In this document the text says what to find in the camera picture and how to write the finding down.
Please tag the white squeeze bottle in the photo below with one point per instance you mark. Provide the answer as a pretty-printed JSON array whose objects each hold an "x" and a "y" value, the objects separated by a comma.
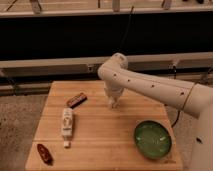
[{"x": 67, "y": 126}]

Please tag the brown snack bar wrapper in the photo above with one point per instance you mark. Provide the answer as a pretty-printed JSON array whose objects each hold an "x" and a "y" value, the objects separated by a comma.
[{"x": 76, "y": 100}]

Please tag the wooden table top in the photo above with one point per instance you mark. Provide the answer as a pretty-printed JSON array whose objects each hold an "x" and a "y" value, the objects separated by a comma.
[{"x": 103, "y": 137}]

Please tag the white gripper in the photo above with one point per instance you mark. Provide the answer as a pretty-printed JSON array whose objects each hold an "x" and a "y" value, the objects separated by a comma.
[{"x": 113, "y": 91}]

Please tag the green ceramic bowl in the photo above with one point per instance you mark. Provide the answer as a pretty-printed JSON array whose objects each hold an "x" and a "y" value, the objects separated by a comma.
[{"x": 152, "y": 139}]

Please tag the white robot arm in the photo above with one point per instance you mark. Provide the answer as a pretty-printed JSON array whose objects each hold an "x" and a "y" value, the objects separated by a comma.
[{"x": 192, "y": 98}]

